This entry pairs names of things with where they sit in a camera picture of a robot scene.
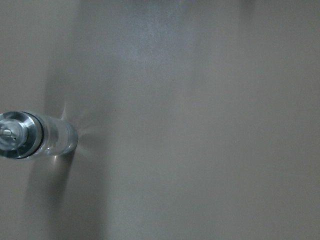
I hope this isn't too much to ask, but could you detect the clear glass sauce bottle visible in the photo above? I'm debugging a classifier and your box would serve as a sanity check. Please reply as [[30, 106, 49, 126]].
[[0, 111, 78, 160]]

